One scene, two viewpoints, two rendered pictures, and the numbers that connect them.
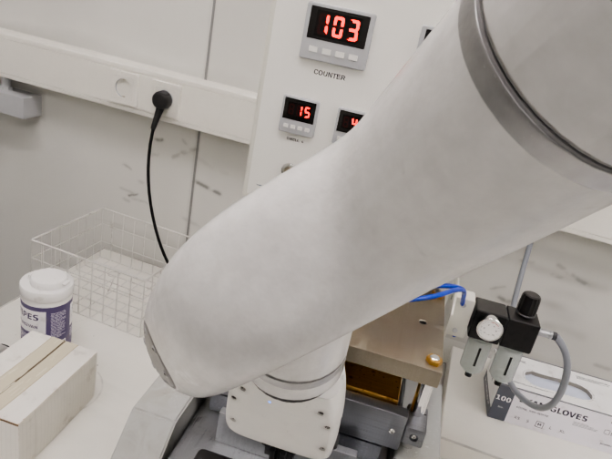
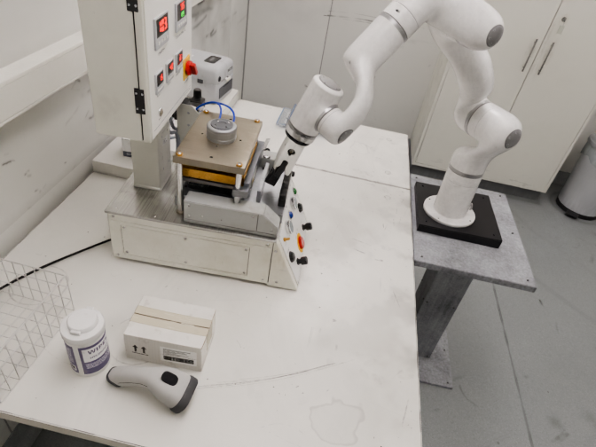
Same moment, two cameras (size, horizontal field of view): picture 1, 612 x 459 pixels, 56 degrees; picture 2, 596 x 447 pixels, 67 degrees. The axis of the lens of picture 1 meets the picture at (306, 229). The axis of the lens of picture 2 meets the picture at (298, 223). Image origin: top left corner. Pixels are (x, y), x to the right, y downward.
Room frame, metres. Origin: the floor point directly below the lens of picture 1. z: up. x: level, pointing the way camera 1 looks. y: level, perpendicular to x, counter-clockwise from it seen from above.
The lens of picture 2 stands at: (0.54, 1.05, 1.71)
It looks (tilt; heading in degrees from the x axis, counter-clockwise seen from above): 38 degrees down; 260
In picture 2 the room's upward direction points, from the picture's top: 11 degrees clockwise
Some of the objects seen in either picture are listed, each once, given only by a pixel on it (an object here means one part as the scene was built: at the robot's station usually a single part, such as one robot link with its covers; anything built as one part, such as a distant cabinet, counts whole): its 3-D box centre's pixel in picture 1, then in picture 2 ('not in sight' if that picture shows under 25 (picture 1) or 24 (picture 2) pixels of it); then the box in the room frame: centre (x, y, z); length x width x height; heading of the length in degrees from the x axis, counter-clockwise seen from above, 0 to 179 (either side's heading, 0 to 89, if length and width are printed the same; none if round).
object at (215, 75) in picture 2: not in sight; (203, 74); (0.74, -1.03, 0.88); 0.25 x 0.20 x 0.17; 161
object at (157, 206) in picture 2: not in sight; (207, 190); (0.63, -0.05, 0.93); 0.46 x 0.35 x 0.01; 171
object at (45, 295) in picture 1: (46, 311); (86, 341); (0.84, 0.42, 0.82); 0.09 x 0.09 x 0.15
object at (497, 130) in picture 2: not in sight; (485, 143); (-0.25, -0.22, 1.09); 0.19 x 0.12 x 0.24; 112
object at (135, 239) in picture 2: not in sight; (222, 213); (0.58, -0.06, 0.84); 0.53 x 0.37 x 0.17; 171
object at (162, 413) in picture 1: (183, 392); (232, 214); (0.55, 0.10, 0.96); 0.25 x 0.05 x 0.07; 171
